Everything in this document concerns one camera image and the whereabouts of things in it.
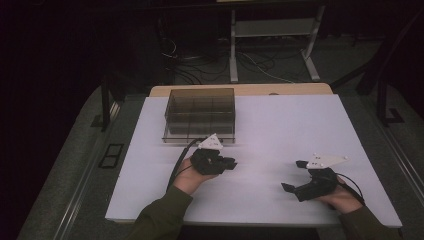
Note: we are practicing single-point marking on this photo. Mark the light wooden table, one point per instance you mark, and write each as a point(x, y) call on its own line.
point(266, 89)

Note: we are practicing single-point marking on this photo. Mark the person's left hand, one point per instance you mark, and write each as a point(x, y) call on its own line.
point(188, 178)

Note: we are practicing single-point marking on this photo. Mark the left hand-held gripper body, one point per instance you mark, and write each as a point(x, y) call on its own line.
point(206, 161)

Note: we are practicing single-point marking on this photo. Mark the transparent brown drawer box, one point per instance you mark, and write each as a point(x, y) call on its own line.
point(200, 110)

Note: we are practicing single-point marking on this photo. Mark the person's right hand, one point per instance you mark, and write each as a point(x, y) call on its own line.
point(343, 200)

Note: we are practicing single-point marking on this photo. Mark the white table mat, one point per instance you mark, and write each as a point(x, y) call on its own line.
point(283, 126)

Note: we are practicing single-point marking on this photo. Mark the black metal stand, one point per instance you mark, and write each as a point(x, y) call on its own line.
point(106, 100)
point(383, 83)

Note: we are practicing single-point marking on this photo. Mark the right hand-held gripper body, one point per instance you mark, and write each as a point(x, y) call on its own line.
point(318, 186)

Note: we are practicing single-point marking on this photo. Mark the grey metal stand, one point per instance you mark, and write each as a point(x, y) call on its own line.
point(273, 27)

